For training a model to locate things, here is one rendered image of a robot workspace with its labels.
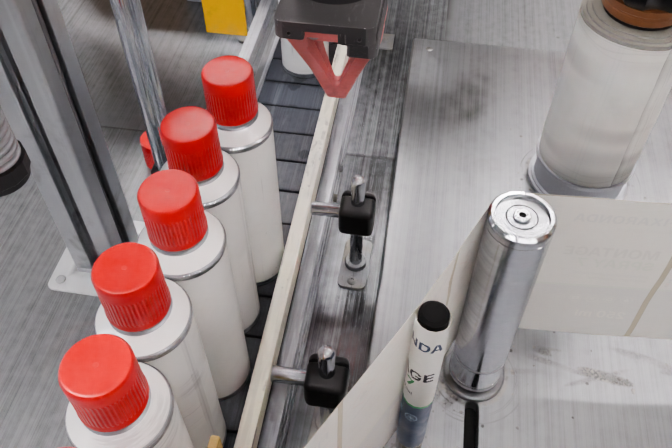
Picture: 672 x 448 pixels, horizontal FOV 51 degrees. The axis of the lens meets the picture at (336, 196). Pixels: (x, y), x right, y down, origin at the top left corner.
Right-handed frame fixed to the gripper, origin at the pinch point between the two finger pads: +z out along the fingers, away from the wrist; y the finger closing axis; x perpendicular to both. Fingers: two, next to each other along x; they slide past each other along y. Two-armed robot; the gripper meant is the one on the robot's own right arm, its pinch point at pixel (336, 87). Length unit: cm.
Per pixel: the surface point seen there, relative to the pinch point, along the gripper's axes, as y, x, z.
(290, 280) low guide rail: -11.2, 1.9, 10.3
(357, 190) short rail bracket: -3.4, -2.2, 7.7
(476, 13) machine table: 39.9, -12.3, 18.7
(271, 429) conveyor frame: -21.5, 1.3, 14.0
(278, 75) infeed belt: 17.2, 9.2, 13.7
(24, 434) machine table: -23.0, 21.1, 18.7
